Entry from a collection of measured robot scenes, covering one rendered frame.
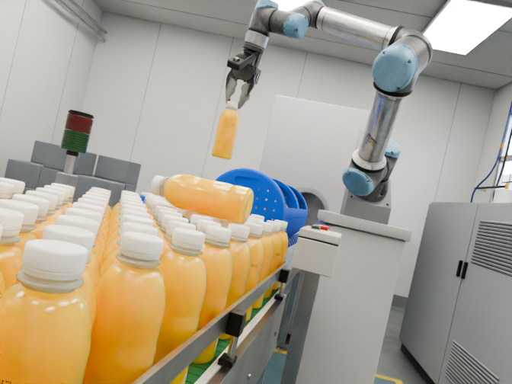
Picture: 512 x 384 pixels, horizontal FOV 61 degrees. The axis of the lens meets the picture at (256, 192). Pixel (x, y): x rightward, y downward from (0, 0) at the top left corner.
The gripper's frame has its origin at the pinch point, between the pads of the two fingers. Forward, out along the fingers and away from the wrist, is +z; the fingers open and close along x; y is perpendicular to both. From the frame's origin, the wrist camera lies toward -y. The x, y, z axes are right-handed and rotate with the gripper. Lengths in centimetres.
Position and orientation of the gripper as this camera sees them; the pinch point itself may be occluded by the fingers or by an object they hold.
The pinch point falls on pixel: (233, 103)
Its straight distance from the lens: 152.0
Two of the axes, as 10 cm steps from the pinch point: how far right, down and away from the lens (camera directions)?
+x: -8.9, -3.7, 2.5
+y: 3.0, -1.0, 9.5
